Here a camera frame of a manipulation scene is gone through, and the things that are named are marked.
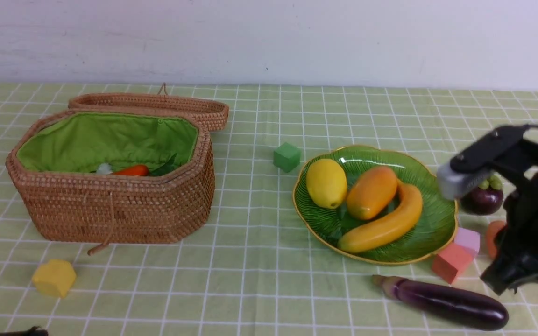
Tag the salmon pink foam cube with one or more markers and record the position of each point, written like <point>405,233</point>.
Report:
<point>451,262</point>

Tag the dark purple toy mangosteen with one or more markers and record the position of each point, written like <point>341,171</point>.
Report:
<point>485,199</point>

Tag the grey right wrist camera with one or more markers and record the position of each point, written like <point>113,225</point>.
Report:
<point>497,151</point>

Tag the yellow foam block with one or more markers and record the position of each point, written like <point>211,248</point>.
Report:
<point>54,278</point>

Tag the light purple foam cube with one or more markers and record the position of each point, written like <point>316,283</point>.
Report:
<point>468,240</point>

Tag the orange yellow toy mango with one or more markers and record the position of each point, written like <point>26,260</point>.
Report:
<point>371,193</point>

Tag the yellow toy lemon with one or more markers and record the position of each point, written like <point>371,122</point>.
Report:
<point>326,183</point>

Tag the yellow toy banana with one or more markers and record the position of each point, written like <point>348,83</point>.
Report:
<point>389,228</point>

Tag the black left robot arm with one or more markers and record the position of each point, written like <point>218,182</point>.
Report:
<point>33,331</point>

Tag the purple toy eggplant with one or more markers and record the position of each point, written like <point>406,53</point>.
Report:
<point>462,307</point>

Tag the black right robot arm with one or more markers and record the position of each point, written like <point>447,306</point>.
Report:
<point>520,236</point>

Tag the woven wicker basket lid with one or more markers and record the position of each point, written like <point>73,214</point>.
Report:
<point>211,114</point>

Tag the green foam cube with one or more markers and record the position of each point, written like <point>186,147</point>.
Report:
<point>286,157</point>

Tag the white tag inside basket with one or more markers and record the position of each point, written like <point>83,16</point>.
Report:
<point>104,169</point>

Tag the orange toy potato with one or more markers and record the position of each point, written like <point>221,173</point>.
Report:
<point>490,237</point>

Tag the orange toy carrot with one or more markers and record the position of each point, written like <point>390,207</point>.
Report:
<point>143,170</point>

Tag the green leaf-shaped glass plate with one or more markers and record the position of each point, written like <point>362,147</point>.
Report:
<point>435,229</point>

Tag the woven wicker basket green lining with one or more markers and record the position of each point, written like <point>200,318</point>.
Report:
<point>53,169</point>

